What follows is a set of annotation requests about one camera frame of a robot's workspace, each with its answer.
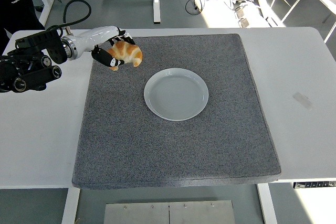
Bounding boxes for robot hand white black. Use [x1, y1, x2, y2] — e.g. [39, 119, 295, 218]
[70, 26, 137, 69]

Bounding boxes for golden croissant bread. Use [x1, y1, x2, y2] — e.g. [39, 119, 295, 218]
[107, 40, 144, 71]

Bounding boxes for pale grey round plate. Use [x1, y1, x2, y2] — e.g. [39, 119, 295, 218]
[143, 68, 210, 122]

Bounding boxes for grey metal plate with screws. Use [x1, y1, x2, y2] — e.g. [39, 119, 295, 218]
[103, 199, 236, 224]

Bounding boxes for person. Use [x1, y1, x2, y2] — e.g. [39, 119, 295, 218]
[0, 0, 46, 50]

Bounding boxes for grey speckled mat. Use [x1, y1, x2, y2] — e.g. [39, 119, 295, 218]
[71, 33, 282, 190]

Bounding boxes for clear tape piece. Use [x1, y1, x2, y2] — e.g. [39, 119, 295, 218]
[293, 92, 314, 111]

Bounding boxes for white table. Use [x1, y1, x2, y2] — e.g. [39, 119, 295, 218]
[0, 26, 336, 224]

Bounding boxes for table height control panel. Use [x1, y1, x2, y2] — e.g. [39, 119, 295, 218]
[293, 180, 336, 189]

